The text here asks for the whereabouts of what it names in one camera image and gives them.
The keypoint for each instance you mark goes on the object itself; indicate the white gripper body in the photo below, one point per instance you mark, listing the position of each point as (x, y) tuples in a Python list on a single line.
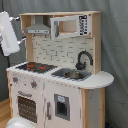
[(9, 41)]

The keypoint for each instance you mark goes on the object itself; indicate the white microwave door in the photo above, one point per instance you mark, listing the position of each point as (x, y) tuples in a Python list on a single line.
[(70, 26)]

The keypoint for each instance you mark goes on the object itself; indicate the wooden toy kitchen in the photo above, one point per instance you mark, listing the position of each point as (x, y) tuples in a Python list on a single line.
[(87, 97)]

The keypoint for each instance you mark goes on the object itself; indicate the black toy stovetop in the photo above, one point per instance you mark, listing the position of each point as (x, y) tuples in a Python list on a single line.
[(36, 67)]

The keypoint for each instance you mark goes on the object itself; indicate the grey range hood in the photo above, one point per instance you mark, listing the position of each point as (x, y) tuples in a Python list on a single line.
[(39, 27)]

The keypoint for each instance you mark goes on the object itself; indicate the left red stove knob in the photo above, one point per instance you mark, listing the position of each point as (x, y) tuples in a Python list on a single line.
[(15, 79)]

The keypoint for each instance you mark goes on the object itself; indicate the red stove knob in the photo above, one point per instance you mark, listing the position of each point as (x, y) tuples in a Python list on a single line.
[(33, 84), (15, 79)]

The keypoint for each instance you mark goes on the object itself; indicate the right red stove knob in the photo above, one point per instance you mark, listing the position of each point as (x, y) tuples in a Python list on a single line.
[(33, 84)]

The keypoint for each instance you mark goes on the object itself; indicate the oven door with window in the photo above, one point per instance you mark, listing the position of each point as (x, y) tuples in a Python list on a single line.
[(27, 106)]

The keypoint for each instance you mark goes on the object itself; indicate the black toy faucet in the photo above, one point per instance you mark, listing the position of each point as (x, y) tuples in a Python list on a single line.
[(81, 64)]

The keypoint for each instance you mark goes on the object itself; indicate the grey toy sink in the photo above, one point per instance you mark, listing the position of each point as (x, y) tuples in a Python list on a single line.
[(72, 74)]

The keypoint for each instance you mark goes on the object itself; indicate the grey ice dispenser panel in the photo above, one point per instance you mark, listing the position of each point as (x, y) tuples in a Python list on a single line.
[(62, 106)]

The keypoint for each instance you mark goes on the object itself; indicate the grey fridge door handle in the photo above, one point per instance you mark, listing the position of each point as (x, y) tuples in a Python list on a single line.
[(48, 111)]

